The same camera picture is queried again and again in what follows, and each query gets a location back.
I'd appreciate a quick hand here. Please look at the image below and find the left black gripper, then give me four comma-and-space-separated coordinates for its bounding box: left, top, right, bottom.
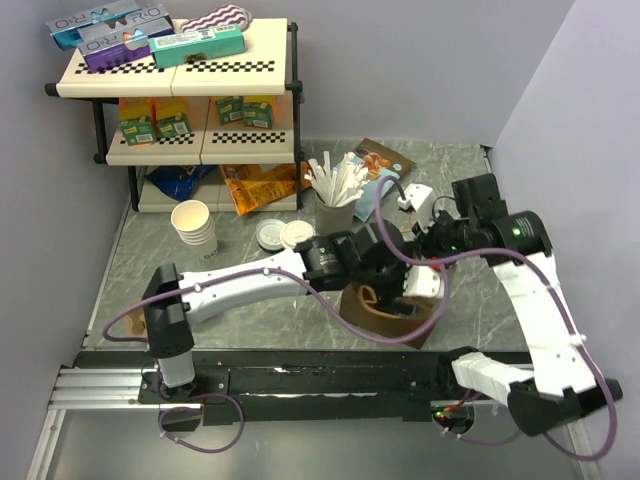
354, 242, 427, 316

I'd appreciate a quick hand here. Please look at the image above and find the brown paper takeout bag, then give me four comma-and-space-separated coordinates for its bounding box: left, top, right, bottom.
339, 283, 440, 338

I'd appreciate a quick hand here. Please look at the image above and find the white cup lid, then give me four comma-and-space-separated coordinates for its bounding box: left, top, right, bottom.
279, 220, 316, 249

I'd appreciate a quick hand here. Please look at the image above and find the stack of white paper cups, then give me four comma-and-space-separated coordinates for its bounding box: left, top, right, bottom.
170, 200, 218, 259

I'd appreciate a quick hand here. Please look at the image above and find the stack of white cup lids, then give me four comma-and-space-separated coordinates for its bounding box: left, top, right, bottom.
256, 218, 285, 253

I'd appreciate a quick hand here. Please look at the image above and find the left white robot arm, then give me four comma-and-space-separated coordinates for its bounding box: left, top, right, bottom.
143, 224, 408, 402

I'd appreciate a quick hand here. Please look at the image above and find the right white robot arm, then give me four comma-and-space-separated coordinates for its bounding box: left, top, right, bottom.
422, 174, 623, 437

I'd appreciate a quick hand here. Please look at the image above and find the grey straw holder cup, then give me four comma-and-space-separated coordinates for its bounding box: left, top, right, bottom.
315, 195, 356, 236

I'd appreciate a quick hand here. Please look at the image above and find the light blue nut bag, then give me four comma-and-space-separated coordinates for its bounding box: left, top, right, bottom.
352, 138, 415, 222

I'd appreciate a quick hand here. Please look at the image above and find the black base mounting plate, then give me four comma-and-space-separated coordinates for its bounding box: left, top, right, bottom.
136, 351, 531, 427

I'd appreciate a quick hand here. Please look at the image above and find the orange snack bag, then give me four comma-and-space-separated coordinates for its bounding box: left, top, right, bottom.
219, 163, 298, 216

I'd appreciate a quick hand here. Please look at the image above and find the green orange box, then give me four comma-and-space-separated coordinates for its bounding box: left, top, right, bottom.
241, 95, 277, 129
211, 96, 244, 125
153, 96, 192, 139
119, 97, 157, 146

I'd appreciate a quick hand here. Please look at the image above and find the cream checkered shelf rack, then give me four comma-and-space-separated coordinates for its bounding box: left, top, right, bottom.
44, 18, 304, 212

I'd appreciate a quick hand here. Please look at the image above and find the dark blue snack bag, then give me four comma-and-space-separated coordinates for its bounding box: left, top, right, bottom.
145, 164, 217, 202

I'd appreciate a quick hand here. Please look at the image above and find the brown cardboard cup carrier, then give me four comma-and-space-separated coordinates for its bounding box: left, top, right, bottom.
124, 307, 147, 338

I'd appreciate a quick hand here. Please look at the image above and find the green orange box far left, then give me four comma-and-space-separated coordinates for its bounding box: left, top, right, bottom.
119, 97, 157, 146

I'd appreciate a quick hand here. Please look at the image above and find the purple white wavy pouch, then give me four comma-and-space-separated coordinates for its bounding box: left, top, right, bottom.
180, 4, 253, 32

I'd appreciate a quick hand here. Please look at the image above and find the teal carton box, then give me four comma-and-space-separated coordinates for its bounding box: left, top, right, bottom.
149, 24, 246, 69

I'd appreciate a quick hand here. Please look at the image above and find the purple O-R-O box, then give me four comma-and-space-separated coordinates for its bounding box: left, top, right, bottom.
78, 18, 174, 73

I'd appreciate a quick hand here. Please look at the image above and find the blue O-R-O box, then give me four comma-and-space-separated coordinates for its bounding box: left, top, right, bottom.
46, 0, 171, 50

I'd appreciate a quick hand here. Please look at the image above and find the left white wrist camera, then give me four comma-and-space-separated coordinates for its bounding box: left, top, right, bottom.
403, 265, 444, 300

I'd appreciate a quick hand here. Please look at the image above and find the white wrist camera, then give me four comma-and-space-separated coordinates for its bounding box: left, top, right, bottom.
397, 183, 437, 233
403, 265, 444, 300

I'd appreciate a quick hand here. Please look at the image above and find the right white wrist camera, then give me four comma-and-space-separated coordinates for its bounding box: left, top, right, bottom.
397, 183, 437, 233

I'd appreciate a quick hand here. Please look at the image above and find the aluminium rail frame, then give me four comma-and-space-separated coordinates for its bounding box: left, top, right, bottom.
24, 324, 601, 480

